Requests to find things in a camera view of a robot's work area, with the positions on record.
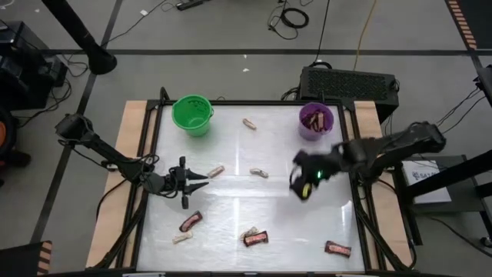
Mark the black power strip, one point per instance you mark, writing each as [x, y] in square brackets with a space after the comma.
[190, 4]

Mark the green plastic halloween bucket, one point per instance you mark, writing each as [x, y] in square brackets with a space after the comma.
[200, 129]

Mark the purple plastic halloween bucket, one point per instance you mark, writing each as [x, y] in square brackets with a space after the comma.
[307, 134]

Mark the dark grey stand base plate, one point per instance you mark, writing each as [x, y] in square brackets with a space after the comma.
[465, 196]

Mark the white printed box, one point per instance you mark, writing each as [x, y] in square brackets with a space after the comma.
[430, 188]

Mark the black hazard striped mat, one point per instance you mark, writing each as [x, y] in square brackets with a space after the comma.
[19, 261]
[480, 19]

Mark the black stand beam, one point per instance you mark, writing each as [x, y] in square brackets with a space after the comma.
[461, 173]

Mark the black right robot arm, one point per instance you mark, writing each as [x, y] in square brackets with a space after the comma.
[403, 142]

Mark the black equipment cart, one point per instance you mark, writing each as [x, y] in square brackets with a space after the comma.
[23, 77]

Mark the cream candy bar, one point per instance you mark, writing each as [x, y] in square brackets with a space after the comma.
[259, 173]
[216, 171]
[248, 232]
[182, 237]
[249, 124]

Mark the black orange round object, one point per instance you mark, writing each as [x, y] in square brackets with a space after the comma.
[11, 154]

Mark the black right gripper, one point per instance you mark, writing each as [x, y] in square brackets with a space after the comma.
[319, 165]

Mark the black perforated computer case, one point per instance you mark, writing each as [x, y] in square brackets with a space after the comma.
[346, 84]

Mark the black pole stand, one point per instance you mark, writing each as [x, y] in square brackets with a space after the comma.
[100, 59]

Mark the light wooden base board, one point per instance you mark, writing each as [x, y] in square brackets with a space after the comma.
[130, 127]

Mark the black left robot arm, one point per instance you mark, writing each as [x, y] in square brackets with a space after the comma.
[111, 155]

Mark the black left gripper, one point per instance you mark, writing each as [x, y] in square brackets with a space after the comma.
[177, 182]

